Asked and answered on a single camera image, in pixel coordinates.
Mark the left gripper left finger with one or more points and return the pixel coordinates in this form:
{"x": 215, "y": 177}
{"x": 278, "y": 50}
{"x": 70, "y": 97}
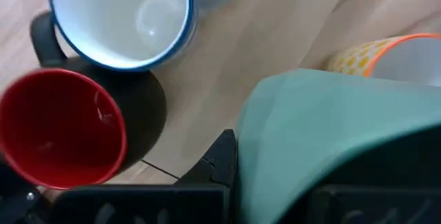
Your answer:
{"x": 215, "y": 162}

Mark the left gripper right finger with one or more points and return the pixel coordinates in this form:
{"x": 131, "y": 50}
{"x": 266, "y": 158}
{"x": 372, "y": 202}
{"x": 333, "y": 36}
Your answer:
{"x": 361, "y": 162}

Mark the green faceted mug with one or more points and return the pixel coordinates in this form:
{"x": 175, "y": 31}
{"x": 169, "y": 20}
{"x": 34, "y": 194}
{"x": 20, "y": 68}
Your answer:
{"x": 310, "y": 113}

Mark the black mug red interior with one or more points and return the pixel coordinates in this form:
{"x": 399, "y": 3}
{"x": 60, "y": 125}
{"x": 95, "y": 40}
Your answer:
{"x": 62, "y": 127}

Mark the blue floral white mug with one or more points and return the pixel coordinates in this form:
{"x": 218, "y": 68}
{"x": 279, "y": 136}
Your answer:
{"x": 113, "y": 17}

